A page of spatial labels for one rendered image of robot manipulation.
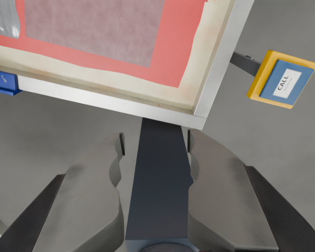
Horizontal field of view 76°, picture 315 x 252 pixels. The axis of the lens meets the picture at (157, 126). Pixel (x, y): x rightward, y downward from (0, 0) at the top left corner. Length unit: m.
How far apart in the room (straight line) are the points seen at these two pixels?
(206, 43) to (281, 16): 1.18
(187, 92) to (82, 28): 0.30
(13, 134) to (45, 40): 1.57
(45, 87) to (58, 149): 1.44
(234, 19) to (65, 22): 0.38
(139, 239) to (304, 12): 1.62
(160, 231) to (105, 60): 0.43
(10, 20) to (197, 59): 0.44
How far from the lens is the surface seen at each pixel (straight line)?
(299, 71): 0.63
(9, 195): 2.61
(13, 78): 0.60
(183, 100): 0.56
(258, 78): 0.61
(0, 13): 0.62
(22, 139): 2.08
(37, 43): 0.60
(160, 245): 0.52
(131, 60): 0.53
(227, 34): 0.51
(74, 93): 0.55
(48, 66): 0.60
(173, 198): 0.58
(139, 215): 0.55
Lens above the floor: 1.48
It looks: 62 degrees down
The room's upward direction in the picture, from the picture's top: 180 degrees clockwise
